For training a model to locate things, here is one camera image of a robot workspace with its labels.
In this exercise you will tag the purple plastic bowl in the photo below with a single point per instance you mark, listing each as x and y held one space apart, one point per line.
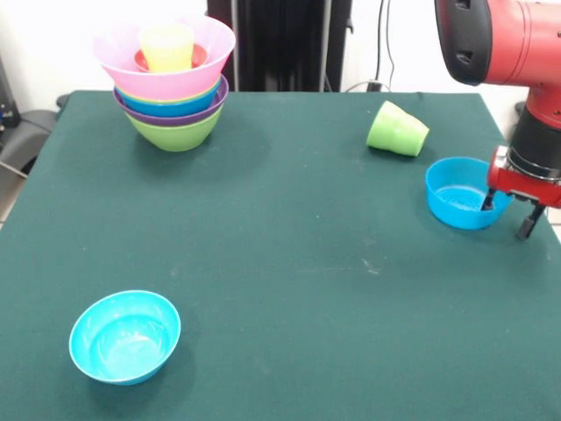
175 122

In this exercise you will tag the small light blue bowl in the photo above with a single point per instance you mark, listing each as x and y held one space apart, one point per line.
125 340

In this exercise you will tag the green plastic cup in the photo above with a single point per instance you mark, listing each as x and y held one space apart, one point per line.
385 127
416 138

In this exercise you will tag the large pink plastic bowl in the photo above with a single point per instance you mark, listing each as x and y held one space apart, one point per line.
162 85

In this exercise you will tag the dark green tablecloth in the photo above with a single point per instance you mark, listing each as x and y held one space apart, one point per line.
280 377

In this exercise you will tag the translucent blue plastic bowl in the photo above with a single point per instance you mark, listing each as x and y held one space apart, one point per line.
456 197

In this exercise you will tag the red plastic bowl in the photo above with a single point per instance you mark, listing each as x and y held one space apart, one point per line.
199 56

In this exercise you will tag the large blue plastic bowl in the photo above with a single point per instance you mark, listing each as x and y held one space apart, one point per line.
171 109

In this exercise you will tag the black equipment base with knob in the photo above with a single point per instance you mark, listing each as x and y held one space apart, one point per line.
517 112

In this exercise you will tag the black round knob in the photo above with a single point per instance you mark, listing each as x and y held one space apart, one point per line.
62 101

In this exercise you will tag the yellow plastic cup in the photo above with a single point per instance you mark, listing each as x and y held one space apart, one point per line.
166 44
170 66

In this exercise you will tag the black power plug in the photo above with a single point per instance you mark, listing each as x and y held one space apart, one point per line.
373 85

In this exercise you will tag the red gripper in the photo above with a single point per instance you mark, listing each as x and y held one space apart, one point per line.
521 186

